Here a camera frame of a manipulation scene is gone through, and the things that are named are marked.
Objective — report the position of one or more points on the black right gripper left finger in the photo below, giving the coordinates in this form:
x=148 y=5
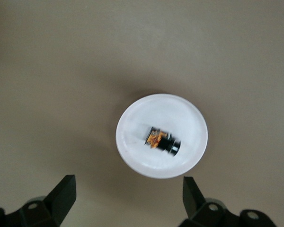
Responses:
x=61 y=201

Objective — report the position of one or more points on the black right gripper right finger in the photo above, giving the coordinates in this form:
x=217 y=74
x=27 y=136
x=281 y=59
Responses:
x=191 y=201

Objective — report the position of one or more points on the orange push button switch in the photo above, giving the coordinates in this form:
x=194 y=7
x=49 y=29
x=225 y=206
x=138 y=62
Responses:
x=161 y=140

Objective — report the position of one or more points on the pink round plate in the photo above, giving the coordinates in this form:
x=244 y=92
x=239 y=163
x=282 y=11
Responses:
x=161 y=111

